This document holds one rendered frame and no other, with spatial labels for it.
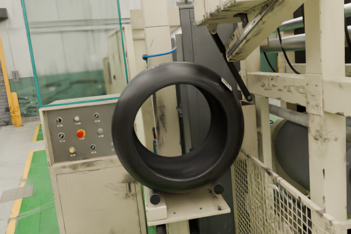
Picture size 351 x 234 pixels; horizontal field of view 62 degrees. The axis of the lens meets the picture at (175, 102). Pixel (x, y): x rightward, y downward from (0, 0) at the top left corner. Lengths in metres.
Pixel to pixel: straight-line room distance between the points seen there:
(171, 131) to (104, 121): 0.51
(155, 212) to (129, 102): 0.48
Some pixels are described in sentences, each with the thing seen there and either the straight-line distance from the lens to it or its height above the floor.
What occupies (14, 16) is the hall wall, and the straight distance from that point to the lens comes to 10.28.
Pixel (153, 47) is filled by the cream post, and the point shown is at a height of 1.55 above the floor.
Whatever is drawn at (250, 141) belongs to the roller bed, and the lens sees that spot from 1.64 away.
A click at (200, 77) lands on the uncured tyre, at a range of 1.18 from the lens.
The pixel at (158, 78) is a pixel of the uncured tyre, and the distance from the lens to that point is 1.16.
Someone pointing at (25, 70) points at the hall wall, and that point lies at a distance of 10.13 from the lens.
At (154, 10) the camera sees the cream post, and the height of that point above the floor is 1.73.
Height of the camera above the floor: 1.48
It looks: 8 degrees down
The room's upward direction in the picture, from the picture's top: 6 degrees counter-clockwise
